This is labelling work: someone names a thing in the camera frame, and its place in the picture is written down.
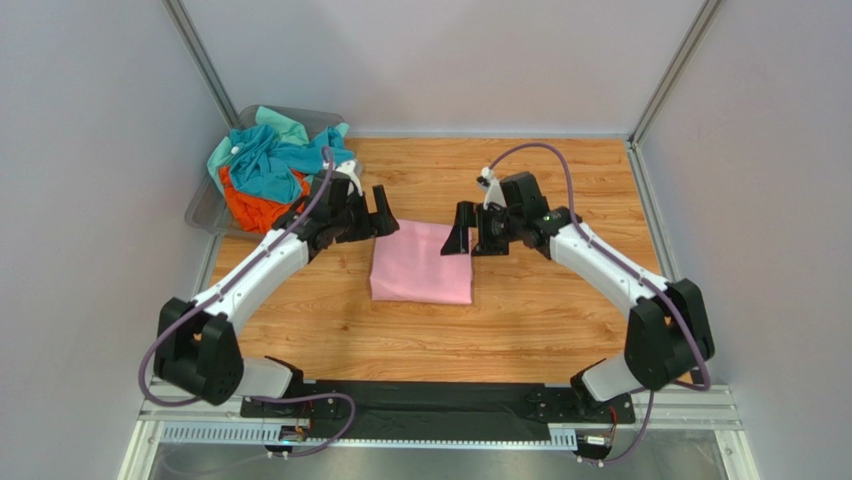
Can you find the pink t shirt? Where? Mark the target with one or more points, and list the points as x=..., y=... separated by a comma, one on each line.
x=408, y=266

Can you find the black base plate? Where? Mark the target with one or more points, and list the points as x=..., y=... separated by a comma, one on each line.
x=455, y=411

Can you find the mint green t shirt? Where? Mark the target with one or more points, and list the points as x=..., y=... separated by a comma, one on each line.
x=251, y=116

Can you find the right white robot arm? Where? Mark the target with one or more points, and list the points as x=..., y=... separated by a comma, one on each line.
x=668, y=331

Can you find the grey plastic bin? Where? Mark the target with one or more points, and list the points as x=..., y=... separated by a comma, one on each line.
x=208, y=210

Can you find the aluminium frame rail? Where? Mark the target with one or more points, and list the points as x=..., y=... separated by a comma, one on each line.
x=678, y=434

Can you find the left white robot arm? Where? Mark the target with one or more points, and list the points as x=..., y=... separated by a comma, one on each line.
x=197, y=348

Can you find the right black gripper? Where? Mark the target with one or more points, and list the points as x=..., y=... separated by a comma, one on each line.
x=480, y=229

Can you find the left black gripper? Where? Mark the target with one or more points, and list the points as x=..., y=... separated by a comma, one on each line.
x=375, y=224

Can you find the orange t shirt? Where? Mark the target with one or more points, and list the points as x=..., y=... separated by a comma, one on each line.
x=253, y=214

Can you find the teal blue t shirt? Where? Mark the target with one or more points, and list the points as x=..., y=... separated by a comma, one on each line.
x=270, y=156

